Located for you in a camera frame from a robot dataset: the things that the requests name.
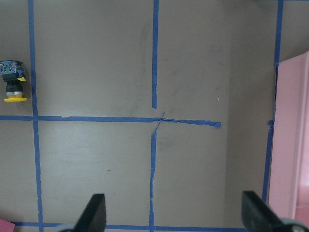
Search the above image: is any pink plastic bin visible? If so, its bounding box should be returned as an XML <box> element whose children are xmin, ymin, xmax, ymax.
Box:
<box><xmin>268</xmin><ymin>52</ymin><xmax>309</xmax><ymax>225</ymax></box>

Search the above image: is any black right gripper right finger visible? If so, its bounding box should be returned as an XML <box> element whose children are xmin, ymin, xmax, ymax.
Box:
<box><xmin>241</xmin><ymin>191</ymin><xmax>287</xmax><ymax>232</ymax></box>

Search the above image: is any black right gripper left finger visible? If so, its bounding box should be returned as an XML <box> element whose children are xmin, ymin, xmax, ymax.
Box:
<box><xmin>74</xmin><ymin>193</ymin><xmax>107</xmax><ymax>232</ymax></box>

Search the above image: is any pink cube near centre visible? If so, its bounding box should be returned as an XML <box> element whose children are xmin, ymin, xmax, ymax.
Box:
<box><xmin>0</xmin><ymin>219</ymin><xmax>15</xmax><ymax>232</ymax></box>

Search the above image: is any yellow push button switch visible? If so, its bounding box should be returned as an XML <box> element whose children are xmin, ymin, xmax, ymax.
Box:
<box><xmin>0</xmin><ymin>60</ymin><xmax>27</xmax><ymax>103</ymax></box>

